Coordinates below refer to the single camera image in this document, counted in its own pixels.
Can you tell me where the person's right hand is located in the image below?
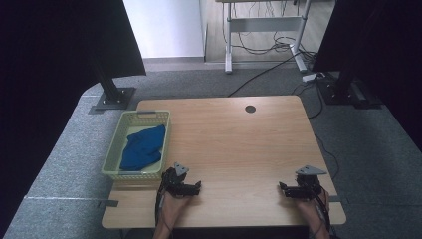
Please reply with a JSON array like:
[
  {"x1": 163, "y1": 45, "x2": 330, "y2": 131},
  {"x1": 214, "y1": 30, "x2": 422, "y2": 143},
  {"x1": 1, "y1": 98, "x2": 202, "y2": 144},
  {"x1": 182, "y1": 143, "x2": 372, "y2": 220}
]
[{"x1": 296, "y1": 190, "x2": 331, "y2": 230}]

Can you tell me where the blue t-shirt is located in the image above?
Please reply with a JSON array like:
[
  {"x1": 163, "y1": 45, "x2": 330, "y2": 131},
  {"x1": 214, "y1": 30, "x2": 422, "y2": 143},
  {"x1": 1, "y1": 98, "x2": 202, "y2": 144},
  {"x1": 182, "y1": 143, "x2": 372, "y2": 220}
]
[{"x1": 118, "y1": 123, "x2": 167, "y2": 172}]

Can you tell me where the black floor cable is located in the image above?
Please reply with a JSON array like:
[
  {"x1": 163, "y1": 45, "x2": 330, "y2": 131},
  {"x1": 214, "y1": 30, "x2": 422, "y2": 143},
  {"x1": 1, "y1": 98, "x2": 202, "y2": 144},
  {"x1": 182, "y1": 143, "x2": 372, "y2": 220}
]
[
  {"x1": 227, "y1": 51, "x2": 303, "y2": 99},
  {"x1": 292, "y1": 79, "x2": 340, "y2": 180}
]

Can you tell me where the white desk frame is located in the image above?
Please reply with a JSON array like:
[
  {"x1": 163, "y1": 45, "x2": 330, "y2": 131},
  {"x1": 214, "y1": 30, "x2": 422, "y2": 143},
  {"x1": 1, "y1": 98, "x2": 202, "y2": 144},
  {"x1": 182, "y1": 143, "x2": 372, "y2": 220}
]
[{"x1": 215, "y1": 0, "x2": 315, "y2": 75}]

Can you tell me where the tangle of black cables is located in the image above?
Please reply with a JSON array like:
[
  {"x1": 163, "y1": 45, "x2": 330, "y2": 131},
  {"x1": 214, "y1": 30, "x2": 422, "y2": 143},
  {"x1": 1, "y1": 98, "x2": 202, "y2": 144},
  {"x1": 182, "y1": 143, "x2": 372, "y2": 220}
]
[{"x1": 232, "y1": 1, "x2": 317, "y2": 57}]

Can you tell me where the black stand base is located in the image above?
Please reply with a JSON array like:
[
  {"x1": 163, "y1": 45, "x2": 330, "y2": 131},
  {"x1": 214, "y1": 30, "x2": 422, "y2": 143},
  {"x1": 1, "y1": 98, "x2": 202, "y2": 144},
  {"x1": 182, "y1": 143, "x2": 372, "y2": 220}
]
[
  {"x1": 88, "y1": 56, "x2": 137, "y2": 116},
  {"x1": 316, "y1": 68, "x2": 384, "y2": 110}
]

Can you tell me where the black curtain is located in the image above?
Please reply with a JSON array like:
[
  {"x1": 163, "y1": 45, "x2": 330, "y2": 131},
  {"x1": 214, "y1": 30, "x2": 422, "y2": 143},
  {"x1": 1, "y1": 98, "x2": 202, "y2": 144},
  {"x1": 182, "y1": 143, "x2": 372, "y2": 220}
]
[
  {"x1": 0, "y1": 0, "x2": 147, "y2": 233},
  {"x1": 312, "y1": 0, "x2": 422, "y2": 152}
]

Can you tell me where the left black stand base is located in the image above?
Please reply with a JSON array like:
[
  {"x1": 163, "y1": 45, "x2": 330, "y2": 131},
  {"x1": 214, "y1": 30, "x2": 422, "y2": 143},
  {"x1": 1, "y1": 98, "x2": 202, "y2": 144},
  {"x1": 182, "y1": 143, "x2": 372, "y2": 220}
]
[{"x1": 88, "y1": 56, "x2": 137, "y2": 116}]

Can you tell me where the right black stand base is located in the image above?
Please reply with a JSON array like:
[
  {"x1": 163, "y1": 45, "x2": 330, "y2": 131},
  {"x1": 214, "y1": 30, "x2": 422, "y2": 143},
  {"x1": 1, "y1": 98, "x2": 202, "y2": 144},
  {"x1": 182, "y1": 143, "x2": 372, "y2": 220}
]
[{"x1": 316, "y1": 68, "x2": 384, "y2": 110}]

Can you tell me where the left hand-held gripper black cable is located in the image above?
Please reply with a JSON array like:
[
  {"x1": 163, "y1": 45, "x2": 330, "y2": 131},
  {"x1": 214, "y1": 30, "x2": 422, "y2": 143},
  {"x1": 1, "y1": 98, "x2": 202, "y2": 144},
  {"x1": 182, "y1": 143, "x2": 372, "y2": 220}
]
[{"x1": 154, "y1": 178, "x2": 167, "y2": 227}]

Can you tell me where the right hand-held gripper black cable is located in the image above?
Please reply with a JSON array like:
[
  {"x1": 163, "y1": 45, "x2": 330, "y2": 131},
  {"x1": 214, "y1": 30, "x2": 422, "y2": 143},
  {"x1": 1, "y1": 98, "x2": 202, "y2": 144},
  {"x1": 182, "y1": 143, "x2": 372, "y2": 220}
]
[{"x1": 312, "y1": 188, "x2": 333, "y2": 233}]

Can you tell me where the hand-held gripper black cable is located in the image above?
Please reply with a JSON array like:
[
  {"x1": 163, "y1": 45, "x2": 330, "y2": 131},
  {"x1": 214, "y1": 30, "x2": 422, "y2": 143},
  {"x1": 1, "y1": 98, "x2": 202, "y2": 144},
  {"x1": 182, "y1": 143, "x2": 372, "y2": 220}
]
[
  {"x1": 312, "y1": 188, "x2": 333, "y2": 233},
  {"x1": 154, "y1": 178, "x2": 167, "y2": 227}
]

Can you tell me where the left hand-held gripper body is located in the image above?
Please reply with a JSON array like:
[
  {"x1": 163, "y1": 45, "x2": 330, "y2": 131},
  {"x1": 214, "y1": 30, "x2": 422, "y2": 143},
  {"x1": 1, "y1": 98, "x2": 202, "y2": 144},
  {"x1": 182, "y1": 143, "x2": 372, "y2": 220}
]
[{"x1": 161, "y1": 161, "x2": 190, "y2": 197}]

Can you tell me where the person's left hand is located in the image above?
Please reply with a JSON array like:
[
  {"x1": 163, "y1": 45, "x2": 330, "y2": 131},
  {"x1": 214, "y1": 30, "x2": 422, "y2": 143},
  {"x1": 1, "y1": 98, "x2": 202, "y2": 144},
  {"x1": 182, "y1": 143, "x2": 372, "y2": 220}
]
[{"x1": 158, "y1": 193, "x2": 190, "y2": 230}]

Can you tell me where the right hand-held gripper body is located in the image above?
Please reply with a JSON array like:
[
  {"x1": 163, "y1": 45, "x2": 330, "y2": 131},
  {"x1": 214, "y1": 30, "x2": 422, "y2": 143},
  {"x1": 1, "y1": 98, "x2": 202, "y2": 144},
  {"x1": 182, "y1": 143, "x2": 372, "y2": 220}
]
[{"x1": 295, "y1": 164, "x2": 328, "y2": 201}]

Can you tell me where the pale green plastic basket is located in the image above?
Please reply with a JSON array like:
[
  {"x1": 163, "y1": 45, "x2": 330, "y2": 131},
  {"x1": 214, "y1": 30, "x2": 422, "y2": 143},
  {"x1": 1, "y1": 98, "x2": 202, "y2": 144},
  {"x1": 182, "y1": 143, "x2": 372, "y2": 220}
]
[{"x1": 101, "y1": 110, "x2": 172, "y2": 181}]

